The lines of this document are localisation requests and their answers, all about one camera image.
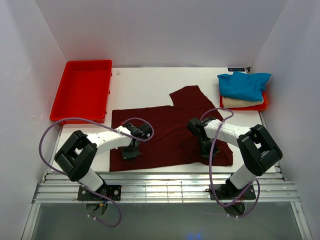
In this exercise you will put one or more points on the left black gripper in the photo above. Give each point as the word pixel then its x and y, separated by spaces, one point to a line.
pixel 127 155

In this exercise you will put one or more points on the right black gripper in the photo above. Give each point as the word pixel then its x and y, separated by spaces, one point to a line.
pixel 205 152

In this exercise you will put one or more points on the maroon t shirt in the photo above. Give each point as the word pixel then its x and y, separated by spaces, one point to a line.
pixel 172 144

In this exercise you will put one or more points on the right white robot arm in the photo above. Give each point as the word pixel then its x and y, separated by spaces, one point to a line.
pixel 258 149

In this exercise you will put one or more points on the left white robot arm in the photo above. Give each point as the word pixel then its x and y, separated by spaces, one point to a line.
pixel 76 155

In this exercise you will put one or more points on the beige folded t shirt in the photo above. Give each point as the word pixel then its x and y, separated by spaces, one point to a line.
pixel 228 102

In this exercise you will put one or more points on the blue folded t shirt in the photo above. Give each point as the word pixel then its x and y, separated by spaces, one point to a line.
pixel 243 86

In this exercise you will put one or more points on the small black label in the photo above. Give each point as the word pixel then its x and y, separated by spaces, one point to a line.
pixel 236 69

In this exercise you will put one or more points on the small red tray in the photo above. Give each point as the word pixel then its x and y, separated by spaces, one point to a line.
pixel 260 107

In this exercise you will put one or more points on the large red tray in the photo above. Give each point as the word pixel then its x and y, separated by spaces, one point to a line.
pixel 83 91

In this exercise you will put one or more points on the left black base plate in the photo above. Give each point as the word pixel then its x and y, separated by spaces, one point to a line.
pixel 111 191

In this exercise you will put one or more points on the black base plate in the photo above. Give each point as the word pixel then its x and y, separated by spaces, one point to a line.
pixel 111 191
pixel 225 192

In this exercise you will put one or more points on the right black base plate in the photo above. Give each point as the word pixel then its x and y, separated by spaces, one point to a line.
pixel 225 192

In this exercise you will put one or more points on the aluminium rail frame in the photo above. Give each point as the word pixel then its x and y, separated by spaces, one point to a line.
pixel 138 188

